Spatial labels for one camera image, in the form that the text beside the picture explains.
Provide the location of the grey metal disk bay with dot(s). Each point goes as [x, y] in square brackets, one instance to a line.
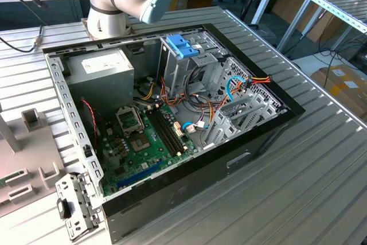
[226, 130]

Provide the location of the white board connector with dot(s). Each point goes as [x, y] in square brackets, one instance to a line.
[177, 130]

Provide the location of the black RAM slot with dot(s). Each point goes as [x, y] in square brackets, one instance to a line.
[161, 132]
[170, 131]
[164, 132]
[167, 131]

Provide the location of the grey optical drive cage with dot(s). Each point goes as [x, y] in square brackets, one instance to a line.
[177, 70]

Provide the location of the green motherboard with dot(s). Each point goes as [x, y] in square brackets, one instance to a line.
[157, 157]

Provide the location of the CPU socket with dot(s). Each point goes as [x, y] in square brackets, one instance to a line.
[139, 143]

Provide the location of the blue drive cage latch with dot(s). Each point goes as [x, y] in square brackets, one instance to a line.
[180, 44]

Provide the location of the blue expansion slot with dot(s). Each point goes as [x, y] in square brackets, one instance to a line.
[137, 175]

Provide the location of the black open PC case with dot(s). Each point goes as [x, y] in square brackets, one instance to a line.
[186, 193]

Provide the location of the grey power supply unit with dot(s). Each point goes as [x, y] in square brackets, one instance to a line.
[100, 84]

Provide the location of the black case fan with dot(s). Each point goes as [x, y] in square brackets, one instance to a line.
[89, 124]

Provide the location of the grey metal slot retainer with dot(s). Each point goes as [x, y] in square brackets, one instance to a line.
[77, 199]

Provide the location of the large brown cardboard box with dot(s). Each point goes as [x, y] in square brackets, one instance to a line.
[286, 5]

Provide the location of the black plastic latch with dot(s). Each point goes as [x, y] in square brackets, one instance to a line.
[63, 209]

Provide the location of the beige parts rack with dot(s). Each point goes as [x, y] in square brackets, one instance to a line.
[28, 147]

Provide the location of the taped cardboard box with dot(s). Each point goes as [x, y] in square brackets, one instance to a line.
[344, 90]

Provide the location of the green RAM stick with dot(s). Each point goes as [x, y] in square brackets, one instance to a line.
[2, 181]

